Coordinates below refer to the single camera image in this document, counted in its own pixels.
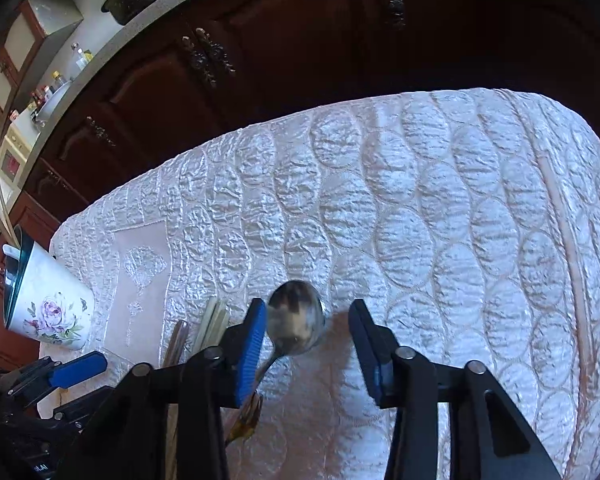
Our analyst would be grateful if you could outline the grey stone countertop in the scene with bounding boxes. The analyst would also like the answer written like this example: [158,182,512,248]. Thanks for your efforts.
[0,0,281,241]

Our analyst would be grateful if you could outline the white mixing bowl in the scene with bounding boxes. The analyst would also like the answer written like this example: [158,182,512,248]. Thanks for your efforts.
[35,80,73,123]

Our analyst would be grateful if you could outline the grey range hood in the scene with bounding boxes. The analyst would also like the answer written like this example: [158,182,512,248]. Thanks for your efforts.
[27,0,83,41]

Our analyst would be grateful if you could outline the metal spoon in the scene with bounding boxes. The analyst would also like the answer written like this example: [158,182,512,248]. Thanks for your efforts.
[225,280,327,443]

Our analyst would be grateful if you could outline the white floral utensil holder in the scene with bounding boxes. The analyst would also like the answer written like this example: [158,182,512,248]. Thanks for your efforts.
[1,227,95,351]

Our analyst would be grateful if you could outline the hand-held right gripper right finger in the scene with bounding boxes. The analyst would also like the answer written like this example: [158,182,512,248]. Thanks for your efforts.
[348,298,563,480]

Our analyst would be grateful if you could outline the white quilted tablecloth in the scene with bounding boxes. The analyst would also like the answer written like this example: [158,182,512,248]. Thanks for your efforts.
[50,87,600,480]

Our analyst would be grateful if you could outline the brown wooden wall cabinet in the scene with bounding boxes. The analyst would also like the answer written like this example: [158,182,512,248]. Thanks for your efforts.
[0,2,46,148]

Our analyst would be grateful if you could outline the cream microwave oven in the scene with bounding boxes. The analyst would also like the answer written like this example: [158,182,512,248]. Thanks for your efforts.
[0,125,43,183]

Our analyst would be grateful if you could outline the brown wooden base cabinets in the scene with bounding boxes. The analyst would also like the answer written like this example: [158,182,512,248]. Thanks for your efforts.
[0,0,600,371]

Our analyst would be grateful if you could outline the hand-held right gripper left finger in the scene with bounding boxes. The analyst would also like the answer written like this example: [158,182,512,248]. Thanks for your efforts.
[62,298,270,480]

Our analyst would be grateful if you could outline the long wooden chopstick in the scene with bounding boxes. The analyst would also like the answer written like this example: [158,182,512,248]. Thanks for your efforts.
[0,180,13,251]
[0,172,20,248]

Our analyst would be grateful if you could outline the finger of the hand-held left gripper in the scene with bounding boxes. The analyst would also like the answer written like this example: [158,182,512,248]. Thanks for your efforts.
[52,390,112,423]
[0,351,108,406]

